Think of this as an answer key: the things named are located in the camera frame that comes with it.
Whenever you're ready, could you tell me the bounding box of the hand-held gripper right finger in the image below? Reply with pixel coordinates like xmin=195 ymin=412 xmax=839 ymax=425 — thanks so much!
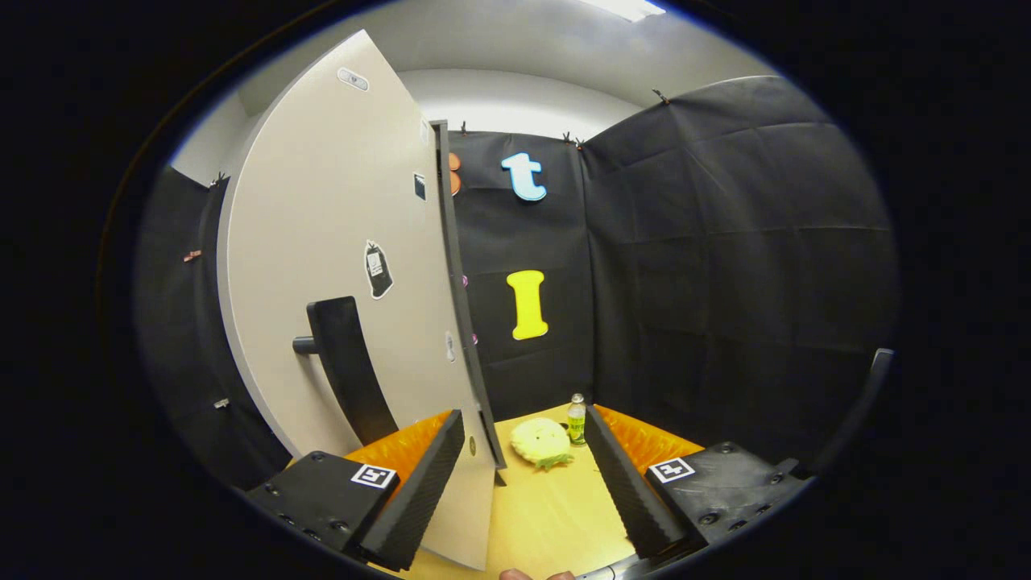
xmin=584 ymin=404 xmax=810 ymax=561

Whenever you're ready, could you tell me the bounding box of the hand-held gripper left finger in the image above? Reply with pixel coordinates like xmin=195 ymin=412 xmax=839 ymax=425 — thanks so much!
xmin=246 ymin=409 xmax=466 ymax=573

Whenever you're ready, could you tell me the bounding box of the black door handle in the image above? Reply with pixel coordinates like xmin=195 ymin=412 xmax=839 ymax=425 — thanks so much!
xmin=292 ymin=296 xmax=400 ymax=449

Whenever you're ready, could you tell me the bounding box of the grey shoe cabinet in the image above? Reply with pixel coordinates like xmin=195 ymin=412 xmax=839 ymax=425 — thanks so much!
xmin=431 ymin=119 xmax=508 ymax=488

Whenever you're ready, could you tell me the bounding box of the beige shoe cabinet door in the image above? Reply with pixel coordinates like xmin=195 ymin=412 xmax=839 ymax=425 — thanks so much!
xmin=217 ymin=30 xmax=494 ymax=571

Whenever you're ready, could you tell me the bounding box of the yellow plush toy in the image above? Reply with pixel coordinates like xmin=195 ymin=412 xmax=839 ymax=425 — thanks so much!
xmin=510 ymin=417 xmax=575 ymax=471

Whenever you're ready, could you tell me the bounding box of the black backdrop cloth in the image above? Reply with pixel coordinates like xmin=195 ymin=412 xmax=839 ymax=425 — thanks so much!
xmin=133 ymin=75 xmax=899 ymax=492

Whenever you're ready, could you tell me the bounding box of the dark curved bar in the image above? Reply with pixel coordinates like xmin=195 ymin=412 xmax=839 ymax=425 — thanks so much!
xmin=805 ymin=348 xmax=896 ymax=478

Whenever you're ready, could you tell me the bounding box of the long ceiling light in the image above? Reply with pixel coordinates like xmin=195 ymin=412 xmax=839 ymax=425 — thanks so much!
xmin=580 ymin=0 xmax=668 ymax=23

